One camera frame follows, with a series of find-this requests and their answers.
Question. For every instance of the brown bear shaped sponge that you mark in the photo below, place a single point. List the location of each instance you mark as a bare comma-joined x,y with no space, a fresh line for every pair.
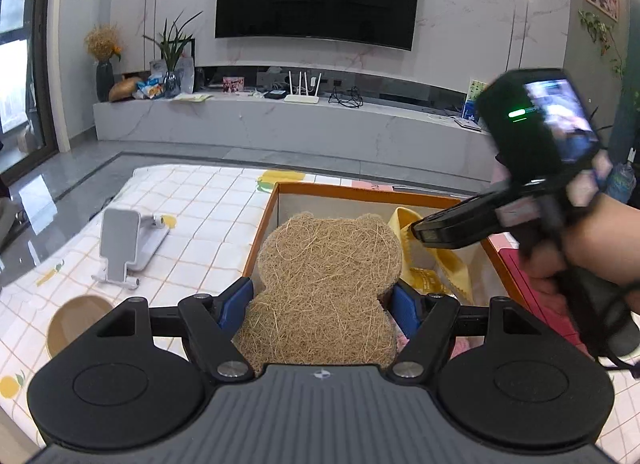
323,280

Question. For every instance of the checked lemon tablecloth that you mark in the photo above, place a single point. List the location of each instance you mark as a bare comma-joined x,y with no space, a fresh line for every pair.
125,391

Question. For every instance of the dried flowers vase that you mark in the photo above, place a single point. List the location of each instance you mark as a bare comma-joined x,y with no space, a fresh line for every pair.
102,43

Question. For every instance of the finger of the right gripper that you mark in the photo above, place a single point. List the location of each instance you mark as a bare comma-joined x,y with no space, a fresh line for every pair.
461,225

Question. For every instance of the person's right hand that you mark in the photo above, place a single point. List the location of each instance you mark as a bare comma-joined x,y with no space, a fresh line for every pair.
605,243

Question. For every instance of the beige paper cup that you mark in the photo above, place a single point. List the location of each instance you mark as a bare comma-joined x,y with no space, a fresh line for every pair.
73,319

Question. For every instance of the yellow cloth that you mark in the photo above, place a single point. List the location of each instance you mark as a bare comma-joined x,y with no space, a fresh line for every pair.
429,270

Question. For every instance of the white wifi router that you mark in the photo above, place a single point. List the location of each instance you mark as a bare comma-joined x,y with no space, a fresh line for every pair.
306,90

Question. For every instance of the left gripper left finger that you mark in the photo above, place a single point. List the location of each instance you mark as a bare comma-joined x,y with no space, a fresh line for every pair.
210,323

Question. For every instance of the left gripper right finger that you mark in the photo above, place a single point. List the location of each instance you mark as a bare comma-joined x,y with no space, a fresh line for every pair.
427,322

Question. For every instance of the pink crochet toy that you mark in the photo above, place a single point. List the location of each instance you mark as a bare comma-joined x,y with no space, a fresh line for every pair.
461,344

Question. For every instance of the grey phone stand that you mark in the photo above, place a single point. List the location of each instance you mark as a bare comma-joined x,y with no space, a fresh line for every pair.
128,242

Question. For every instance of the blue water bottle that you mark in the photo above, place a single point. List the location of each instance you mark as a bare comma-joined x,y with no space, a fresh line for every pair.
623,179

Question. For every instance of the green potted plant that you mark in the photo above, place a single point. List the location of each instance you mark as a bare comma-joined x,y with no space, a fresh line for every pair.
171,42

